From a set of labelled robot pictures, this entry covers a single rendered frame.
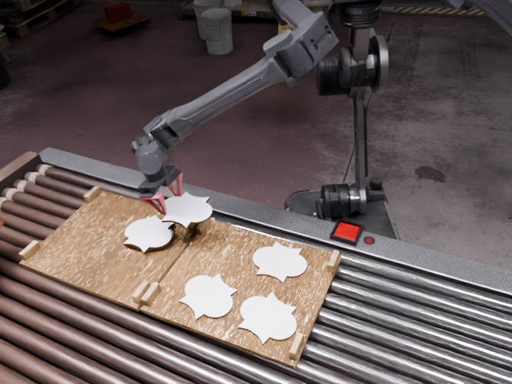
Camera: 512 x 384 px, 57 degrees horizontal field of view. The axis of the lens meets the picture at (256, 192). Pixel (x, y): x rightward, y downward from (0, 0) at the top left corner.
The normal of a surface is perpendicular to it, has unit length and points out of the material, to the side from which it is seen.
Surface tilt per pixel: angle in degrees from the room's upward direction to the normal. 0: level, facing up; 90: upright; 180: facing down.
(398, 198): 0
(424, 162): 0
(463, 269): 0
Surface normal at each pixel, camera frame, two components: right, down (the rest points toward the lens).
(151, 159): 0.36, 0.40
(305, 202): -0.07, -0.77
